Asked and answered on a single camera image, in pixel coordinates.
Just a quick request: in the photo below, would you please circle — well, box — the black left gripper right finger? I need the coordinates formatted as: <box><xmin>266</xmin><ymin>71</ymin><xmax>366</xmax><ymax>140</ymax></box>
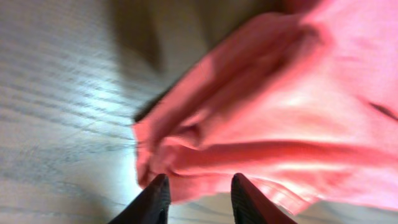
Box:
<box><xmin>231</xmin><ymin>173</ymin><xmax>297</xmax><ymax>224</ymax></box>

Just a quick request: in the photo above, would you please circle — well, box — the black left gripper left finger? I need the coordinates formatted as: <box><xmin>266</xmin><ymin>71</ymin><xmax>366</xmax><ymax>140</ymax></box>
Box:
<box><xmin>108</xmin><ymin>174</ymin><xmax>171</xmax><ymax>224</ymax></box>

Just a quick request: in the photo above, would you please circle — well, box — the red t-shirt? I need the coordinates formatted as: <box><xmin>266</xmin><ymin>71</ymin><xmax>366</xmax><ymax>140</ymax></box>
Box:
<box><xmin>133</xmin><ymin>0</ymin><xmax>397</xmax><ymax>214</ymax></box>

